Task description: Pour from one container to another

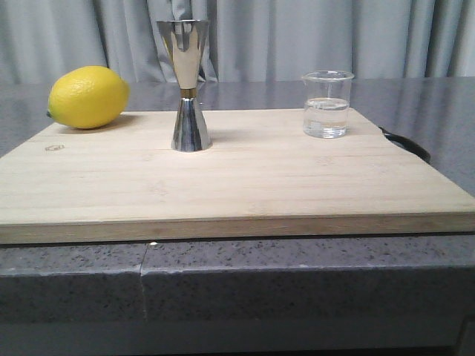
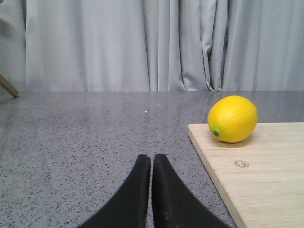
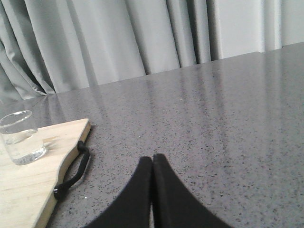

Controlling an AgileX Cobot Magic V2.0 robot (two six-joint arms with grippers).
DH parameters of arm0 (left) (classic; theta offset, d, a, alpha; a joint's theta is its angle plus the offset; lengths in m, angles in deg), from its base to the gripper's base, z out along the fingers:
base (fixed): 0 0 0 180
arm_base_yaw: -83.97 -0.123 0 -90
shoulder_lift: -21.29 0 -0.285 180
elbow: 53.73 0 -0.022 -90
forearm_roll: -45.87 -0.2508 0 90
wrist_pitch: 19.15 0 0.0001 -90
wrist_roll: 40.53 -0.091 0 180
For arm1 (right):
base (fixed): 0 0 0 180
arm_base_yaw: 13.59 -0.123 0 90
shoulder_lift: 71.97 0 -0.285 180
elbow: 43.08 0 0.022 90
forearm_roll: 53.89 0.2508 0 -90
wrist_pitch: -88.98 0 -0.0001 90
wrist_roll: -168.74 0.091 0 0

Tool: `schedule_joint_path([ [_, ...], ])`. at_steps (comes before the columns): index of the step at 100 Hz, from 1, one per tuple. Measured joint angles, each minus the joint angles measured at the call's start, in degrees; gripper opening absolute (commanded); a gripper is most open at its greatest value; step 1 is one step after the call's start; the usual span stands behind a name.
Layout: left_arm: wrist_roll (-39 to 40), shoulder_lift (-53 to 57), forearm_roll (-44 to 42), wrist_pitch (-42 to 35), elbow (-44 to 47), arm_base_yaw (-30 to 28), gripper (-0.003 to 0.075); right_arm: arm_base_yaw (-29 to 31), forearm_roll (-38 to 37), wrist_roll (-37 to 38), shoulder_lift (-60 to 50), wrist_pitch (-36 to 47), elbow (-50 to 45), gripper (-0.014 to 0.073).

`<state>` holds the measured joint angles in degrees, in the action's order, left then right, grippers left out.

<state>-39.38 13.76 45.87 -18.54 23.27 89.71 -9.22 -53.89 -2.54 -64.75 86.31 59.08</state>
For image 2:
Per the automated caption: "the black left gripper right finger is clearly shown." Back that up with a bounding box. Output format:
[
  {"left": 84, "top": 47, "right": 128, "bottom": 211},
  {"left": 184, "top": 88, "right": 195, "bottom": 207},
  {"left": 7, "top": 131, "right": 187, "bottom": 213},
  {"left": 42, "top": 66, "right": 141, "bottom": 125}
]
[{"left": 152, "top": 154, "right": 228, "bottom": 228}]

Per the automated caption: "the yellow lemon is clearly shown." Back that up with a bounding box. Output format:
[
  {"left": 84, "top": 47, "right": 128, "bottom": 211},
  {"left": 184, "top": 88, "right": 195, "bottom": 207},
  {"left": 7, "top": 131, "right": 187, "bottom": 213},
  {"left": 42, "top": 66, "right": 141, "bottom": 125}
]
[{"left": 208, "top": 95, "right": 258, "bottom": 143}]

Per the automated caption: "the grey curtain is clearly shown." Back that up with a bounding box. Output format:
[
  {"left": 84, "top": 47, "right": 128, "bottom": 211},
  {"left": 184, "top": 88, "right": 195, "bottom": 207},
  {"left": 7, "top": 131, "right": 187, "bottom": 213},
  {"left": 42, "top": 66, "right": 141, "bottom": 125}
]
[{"left": 0, "top": 0, "right": 304, "bottom": 92}]

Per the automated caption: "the wooden cutting board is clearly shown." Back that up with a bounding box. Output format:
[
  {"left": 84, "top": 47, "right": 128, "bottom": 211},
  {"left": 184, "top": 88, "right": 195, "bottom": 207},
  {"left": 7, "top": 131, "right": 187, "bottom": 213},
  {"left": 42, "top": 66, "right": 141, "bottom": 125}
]
[{"left": 188, "top": 122, "right": 304, "bottom": 228}]

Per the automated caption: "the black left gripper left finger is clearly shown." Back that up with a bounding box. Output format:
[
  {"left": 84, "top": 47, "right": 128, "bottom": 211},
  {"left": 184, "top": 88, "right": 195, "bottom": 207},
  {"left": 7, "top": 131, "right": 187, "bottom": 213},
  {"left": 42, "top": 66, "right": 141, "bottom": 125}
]
[{"left": 80, "top": 154, "right": 151, "bottom": 228}]

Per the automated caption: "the wooden leg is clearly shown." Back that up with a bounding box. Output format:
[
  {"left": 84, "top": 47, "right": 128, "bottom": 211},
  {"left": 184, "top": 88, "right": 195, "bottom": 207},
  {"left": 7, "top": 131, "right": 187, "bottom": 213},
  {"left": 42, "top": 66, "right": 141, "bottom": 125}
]
[{"left": 0, "top": 75, "right": 19, "bottom": 98}]

